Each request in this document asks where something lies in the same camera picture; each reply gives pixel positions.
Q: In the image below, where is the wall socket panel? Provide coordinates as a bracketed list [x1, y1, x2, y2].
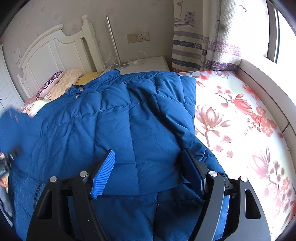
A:
[126, 31, 149, 44]

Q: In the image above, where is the white bedside table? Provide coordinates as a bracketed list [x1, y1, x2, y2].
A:
[101, 56, 170, 75]

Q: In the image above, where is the white charger with cable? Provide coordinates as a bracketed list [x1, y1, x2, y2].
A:
[134, 51, 147, 66]

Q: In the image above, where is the floral quilt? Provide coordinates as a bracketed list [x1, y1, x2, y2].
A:
[186, 71, 295, 240]

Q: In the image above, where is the white wardrobe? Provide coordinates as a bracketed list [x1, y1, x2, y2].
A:
[0, 45, 24, 113]

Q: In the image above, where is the white wooden headboard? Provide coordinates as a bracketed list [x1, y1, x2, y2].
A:
[18, 15, 105, 98]

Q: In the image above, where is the striped cartoon curtain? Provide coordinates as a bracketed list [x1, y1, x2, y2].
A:
[171, 0, 269, 72]

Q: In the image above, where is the colourful patterned pillow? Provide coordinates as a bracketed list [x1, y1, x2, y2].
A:
[36, 71, 64, 100]

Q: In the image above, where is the silver desk lamp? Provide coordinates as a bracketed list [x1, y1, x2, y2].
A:
[106, 15, 129, 70]

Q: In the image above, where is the peach checkered pillow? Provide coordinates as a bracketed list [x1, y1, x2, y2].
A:
[43, 69, 83, 101]

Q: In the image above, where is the blue puffer jacket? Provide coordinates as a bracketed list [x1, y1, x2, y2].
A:
[1, 70, 224, 240]

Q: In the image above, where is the dark window frame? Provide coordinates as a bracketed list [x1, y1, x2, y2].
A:
[266, 1, 295, 68]

